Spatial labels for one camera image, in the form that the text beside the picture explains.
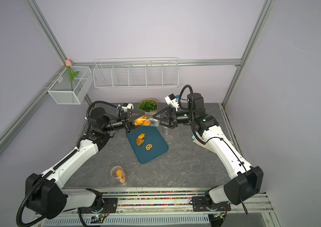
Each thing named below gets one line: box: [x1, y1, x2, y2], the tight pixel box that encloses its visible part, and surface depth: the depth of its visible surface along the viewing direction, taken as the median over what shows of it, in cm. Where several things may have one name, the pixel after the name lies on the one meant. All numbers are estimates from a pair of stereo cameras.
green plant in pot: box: [138, 98, 159, 116], surface depth 101 cm
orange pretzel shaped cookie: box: [145, 143, 153, 151], surface depth 98 cm
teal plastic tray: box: [125, 126, 169, 164], surface depth 98 cm
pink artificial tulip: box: [65, 59, 80, 92], surface depth 93 cm
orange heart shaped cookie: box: [135, 138, 145, 147], surface depth 98 cm
